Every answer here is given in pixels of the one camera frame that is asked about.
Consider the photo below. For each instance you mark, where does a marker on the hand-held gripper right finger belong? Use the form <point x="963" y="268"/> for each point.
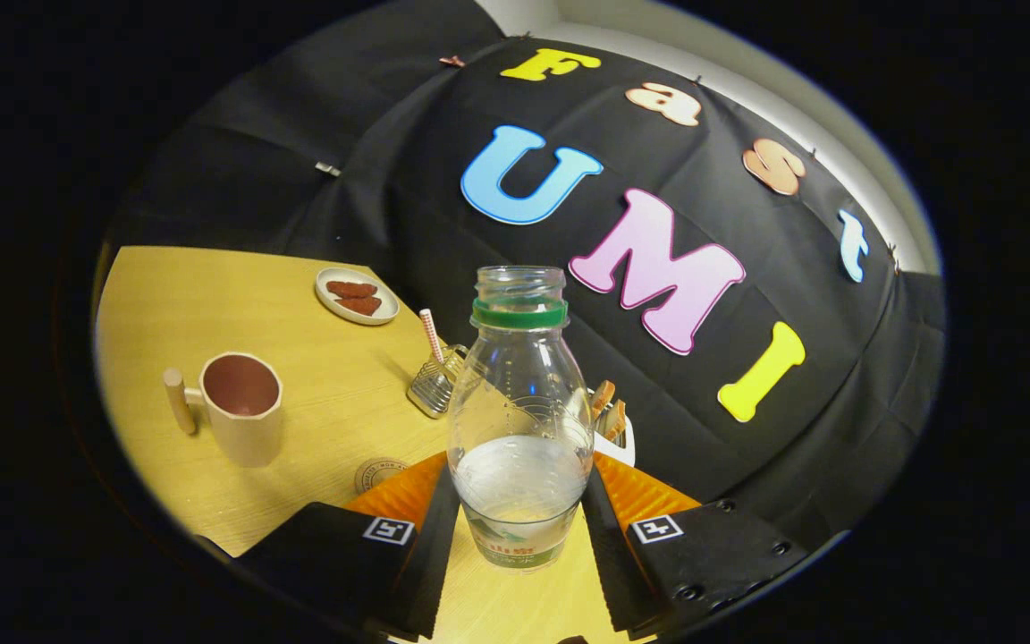
<point x="609" y="555"/>

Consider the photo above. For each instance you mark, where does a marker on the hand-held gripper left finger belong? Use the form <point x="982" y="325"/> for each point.
<point x="430" y="555"/>

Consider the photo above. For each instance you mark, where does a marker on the round cork coaster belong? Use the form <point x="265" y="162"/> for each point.
<point x="376" y="472"/>

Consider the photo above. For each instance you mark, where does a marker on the clear plastic juice bottle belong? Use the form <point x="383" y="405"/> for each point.
<point x="519" y="402"/>

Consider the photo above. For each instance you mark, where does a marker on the white toaster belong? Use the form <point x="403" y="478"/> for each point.
<point x="618" y="452"/>

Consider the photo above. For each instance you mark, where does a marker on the wooden table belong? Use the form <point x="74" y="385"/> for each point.
<point x="318" y="385"/>

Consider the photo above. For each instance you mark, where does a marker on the red checked paper straw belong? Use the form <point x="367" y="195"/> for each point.
<point x="432" y="335"/>

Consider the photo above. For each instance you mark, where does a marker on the small white plate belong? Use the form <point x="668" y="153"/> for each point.
<point x="390" y="310"/>

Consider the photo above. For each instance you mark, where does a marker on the red-brown sausage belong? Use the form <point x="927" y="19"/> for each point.
<point x="351" y="289"/>
<point x="360" y="306"/>

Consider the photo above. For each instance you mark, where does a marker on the black backdrop cloth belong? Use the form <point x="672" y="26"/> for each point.
<point x="408" y="206"/>

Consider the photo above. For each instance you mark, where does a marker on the silver clip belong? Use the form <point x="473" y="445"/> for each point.
<point x="328" y="169"/>

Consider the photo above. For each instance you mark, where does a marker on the copper clip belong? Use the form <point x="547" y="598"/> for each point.
<point x="452" y="62"/>

